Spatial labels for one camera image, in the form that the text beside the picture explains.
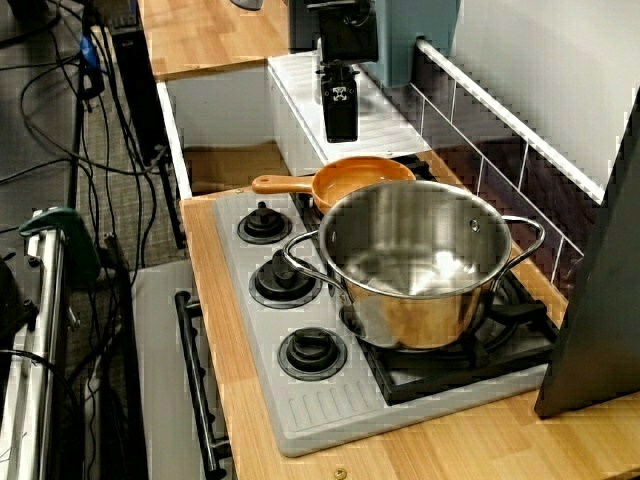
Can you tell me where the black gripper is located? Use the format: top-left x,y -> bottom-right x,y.
315,7 -> 379,144

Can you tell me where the orange plastic toy pan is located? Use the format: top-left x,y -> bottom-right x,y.
250,155 -> 418,216

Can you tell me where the teal robot base box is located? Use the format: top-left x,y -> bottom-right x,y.
367,0 -> 461,89

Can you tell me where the white toy sink basin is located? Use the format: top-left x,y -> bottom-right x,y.
156,52 -> 431,201

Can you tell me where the brown cardboard sheet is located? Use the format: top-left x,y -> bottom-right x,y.
182,142 -> 291,196

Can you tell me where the black stove knob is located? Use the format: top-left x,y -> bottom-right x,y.
236,201 -> 294,246
248,249 -> 324,310
277,327 -> 348,384

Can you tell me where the black metal stand leg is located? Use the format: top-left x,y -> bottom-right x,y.
157,144 -> 186,251

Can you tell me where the black tower case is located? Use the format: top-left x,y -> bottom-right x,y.
108,17 -> 169,169

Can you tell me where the stainless steel pot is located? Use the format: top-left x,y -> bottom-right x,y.
282,179 -> 546,351

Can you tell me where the grey toy stove panel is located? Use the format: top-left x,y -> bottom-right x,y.
209,179 -> 551,459

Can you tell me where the green clamp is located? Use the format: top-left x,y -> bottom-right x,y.
18,207 -> 101,289

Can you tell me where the white toy oven door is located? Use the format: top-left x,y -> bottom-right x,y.
132,259 -> 231,480

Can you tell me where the black side panel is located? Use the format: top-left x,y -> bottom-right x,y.
533,89 -> 640,420

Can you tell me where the black device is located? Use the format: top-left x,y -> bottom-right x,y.
0,252 -> 39,346

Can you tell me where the blue cable connector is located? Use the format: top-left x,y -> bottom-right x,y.
78,34 -> 99,69

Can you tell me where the black looping cable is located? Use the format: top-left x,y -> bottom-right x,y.
19,62 -> 166,176

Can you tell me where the black oven door handle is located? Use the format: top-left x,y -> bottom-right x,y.
173,291 -> 232,476

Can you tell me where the aluminium frame rail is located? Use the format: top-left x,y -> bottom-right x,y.
0,209 -> 69,480

